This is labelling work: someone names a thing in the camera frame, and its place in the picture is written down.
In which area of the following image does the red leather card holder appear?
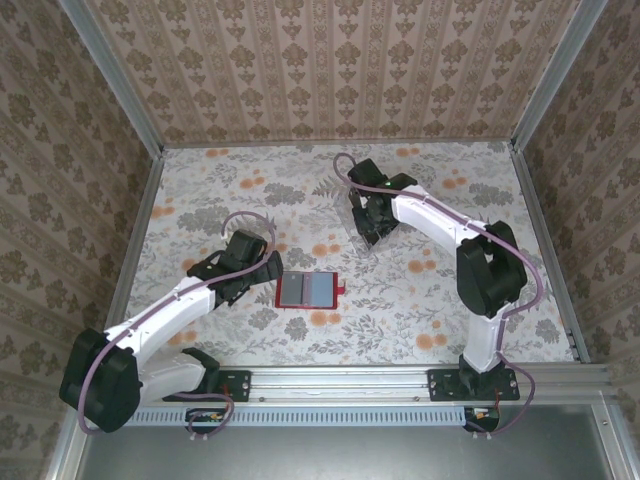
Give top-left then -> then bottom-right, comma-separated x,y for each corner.
274,271 -> 347,311

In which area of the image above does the floral print table cover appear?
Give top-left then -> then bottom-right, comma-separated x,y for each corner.
112,141 -> 581,369

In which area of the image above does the grey metal panel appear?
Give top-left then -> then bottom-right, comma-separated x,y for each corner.
74,405 -> 626,480

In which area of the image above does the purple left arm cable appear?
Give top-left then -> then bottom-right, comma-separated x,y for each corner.
78,211 -> 279,442

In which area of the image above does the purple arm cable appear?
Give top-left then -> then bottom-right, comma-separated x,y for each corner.
333,152 -> 546,441
78,211 -> 279,442

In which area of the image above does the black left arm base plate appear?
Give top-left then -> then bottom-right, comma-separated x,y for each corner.
162,369 -> 252,404

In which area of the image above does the aluminium side rail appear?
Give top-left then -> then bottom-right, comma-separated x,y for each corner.
509,144 -> 591,364
94,149 -> 165,366

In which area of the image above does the aluminium extrusion rail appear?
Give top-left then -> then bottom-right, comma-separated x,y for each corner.
74,364 -> 614,402

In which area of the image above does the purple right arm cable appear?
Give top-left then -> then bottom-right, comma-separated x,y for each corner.
333,152 -> 546,441

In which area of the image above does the grey slotted cable duct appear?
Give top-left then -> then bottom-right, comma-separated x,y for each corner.
92,405 -> 469,427

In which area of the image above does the black cable connector bracket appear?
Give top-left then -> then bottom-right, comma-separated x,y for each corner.
184,407 -> 227,437
462,405 -> 501,434

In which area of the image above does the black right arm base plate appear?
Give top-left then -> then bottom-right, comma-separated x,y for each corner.
428,368 -> 521,404

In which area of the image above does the aluminium frame post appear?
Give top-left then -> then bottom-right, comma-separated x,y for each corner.
59,0 -> 166,156
512,0 -> 609,151

